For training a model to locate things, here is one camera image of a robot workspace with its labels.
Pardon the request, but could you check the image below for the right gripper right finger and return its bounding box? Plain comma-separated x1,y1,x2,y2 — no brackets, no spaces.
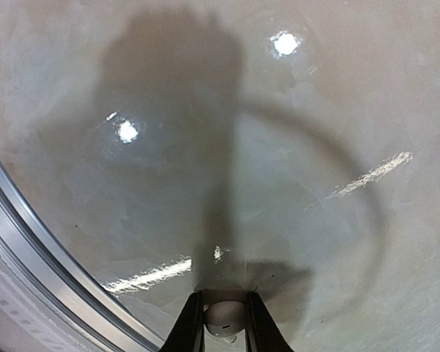
245,291,293,352

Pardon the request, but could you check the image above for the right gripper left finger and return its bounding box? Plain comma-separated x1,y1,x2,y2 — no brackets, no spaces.
161,292,205,352

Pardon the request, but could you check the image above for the white stem earbud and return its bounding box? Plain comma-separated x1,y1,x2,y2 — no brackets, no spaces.
204,301,246,343

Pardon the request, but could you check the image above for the aluminium front rail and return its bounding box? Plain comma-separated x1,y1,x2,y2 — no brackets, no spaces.
0,162,164,351

